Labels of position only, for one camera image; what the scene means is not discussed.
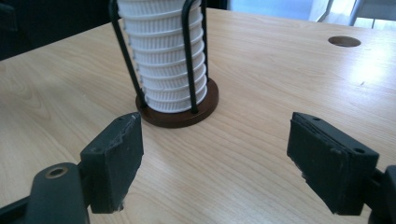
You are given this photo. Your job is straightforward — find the stack of white paper cups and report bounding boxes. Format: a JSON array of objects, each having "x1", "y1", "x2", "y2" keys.
[{"x1": 116, "y1": 0, "x2": 209, "y2": 114}]

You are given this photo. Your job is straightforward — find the white metal desk frame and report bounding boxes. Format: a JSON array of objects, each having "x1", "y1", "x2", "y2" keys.
[{"x1": 316, "y1": 0, "x2": 396, "y2": 27}]

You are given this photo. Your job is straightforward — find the black curtain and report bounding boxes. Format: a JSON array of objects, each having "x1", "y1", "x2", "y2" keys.
[{"x1": 0, "y1": 0, "x2": 114, "y2": 62}]

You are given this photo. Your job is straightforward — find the black wire cup holder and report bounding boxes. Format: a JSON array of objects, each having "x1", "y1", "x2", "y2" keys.
[{"x1": 107, "y1": 0, "x2": 219, "y2": 129}]

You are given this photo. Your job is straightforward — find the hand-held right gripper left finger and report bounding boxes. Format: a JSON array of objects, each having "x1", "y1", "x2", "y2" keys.
[{"x1": 78, "y1": 112, "x2": 145, "y2": 215}]

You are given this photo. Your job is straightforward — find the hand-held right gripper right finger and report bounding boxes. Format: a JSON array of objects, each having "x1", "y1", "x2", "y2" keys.
[{"x1": 286, "y1": 111, "x2": 381, "y2": 217}]

